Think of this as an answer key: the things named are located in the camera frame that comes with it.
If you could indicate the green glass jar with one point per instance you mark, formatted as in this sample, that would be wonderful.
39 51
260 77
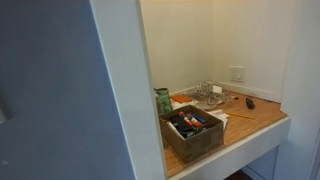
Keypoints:
163 101

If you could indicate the brown cardboard box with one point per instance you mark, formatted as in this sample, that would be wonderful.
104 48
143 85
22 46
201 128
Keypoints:
200 143

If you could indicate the grey white thick marker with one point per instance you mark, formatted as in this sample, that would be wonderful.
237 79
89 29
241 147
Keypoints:
174 130

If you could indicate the white paper sheets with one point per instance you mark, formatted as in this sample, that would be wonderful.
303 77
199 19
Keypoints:
180 104

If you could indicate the blue pen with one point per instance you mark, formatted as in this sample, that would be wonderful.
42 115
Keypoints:
199 118

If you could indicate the orange notebook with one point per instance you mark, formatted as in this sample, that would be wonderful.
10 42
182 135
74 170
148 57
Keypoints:
181 98

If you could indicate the white wall outlet plate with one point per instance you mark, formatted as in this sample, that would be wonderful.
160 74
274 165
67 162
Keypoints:
237 74

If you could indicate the black sunglasses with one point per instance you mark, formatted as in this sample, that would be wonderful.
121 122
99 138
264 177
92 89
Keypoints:
250 103

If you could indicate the grey printed box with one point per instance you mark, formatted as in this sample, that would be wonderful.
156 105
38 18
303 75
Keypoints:
220 116

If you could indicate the yellow pencil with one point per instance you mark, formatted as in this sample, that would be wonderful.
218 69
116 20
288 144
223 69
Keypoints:
241 116

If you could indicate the white power adapter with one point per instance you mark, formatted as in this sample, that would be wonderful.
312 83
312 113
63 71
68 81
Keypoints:
217 89

